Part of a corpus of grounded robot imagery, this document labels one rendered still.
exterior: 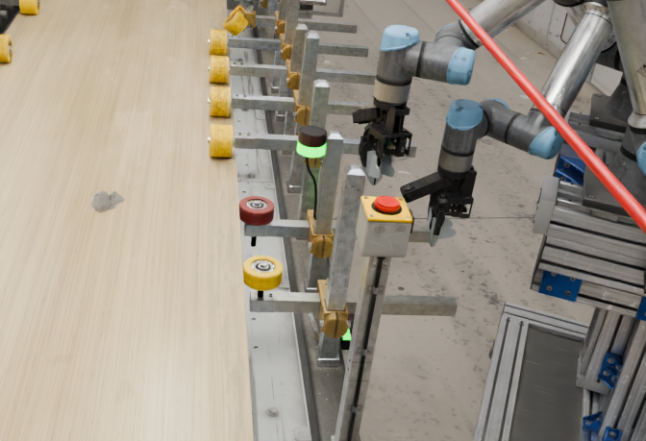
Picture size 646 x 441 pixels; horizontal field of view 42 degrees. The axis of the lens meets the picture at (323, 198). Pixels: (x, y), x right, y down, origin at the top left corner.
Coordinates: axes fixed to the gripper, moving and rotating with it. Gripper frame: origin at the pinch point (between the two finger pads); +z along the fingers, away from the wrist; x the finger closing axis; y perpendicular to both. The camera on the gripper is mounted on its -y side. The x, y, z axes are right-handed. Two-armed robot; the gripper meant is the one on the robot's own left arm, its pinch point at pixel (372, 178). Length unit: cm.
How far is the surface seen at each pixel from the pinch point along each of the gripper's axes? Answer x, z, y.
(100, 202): -57, 7, -18
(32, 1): -47, 2, -149
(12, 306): -80, 9, 12
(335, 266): -21.6, 4.3, 24.0
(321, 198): -12.9, 2.9, 0.6
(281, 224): -18.3, 12.9, -6.8
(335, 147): -11.5, -9.5, 1.2
